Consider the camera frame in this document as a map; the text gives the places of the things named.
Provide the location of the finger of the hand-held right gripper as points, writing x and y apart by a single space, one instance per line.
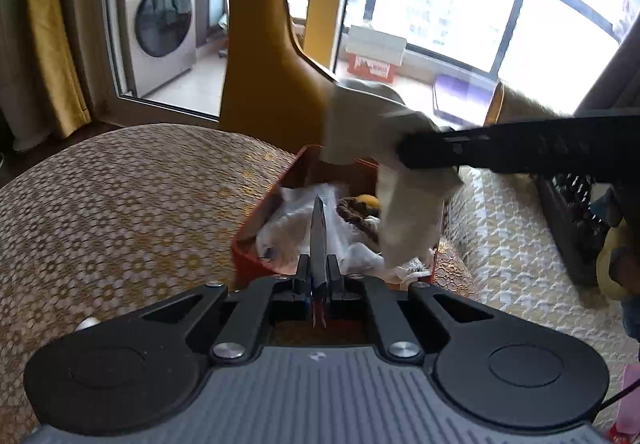
500 146

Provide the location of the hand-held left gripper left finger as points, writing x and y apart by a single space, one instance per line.
302 284

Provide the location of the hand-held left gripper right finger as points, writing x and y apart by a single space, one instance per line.
334 284

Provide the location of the white knitted cloth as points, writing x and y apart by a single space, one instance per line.
290 234

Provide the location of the red rectangular box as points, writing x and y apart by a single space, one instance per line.
250 259

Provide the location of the yellow rubber chicken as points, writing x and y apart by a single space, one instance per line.
369 201

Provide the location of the tan chair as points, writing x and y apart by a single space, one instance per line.
525 103

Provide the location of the purple stool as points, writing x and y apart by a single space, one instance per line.
460 96

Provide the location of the white yellow patterned seat cover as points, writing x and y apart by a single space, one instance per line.
500 249

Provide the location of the red white carton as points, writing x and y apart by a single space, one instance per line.
372 68

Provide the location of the gold patterned tablecloth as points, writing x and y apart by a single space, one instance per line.
125 204

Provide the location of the tan giraffe statue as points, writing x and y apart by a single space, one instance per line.
265 73

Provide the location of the white washing machine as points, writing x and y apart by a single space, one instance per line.
155 38

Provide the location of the yellow curtain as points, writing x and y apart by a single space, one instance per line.
55 33

